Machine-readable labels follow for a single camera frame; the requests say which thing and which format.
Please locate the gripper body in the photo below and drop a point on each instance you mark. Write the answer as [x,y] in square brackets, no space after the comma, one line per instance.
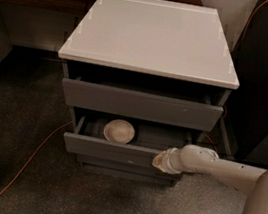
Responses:
[170,160]

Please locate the grey drawer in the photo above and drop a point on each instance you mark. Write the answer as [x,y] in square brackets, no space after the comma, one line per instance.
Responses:
[141,105]
[123,170]
[148,142]

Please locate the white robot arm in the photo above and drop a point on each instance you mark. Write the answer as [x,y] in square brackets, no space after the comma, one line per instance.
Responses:
[249,180]

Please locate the grey top drawer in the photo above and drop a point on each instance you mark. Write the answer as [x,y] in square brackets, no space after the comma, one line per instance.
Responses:
[141,105]

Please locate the grey bottom drawer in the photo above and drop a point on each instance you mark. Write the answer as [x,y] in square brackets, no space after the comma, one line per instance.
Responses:
[123,170]

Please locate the grey drawer cabinet white top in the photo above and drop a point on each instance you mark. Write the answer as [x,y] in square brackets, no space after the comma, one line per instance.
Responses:
[160,47]

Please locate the white ceramic bowl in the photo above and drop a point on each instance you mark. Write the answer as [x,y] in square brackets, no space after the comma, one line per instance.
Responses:
[119,131]

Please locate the dark cabinet on right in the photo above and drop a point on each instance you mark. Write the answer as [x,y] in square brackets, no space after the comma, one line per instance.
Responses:
[248,105]

